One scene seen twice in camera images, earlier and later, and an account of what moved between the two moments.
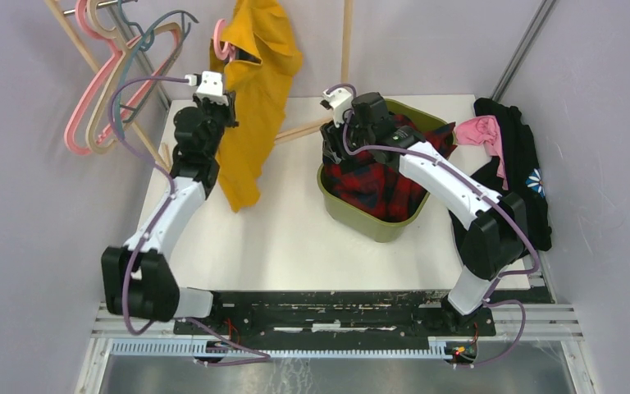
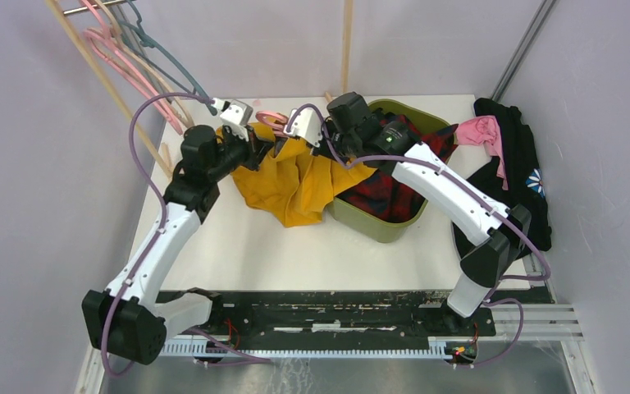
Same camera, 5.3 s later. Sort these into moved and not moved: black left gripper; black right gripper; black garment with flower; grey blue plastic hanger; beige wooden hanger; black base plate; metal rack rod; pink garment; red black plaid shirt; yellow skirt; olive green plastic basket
Moved: beige wooden hanger; yellow skirt; black left gripper; grey blue plastic hanger
Not moved: red black plaid shirt; black right gripper; black base plate; pink garment; metal rack rod; olive green plastic basket; black garment with flower
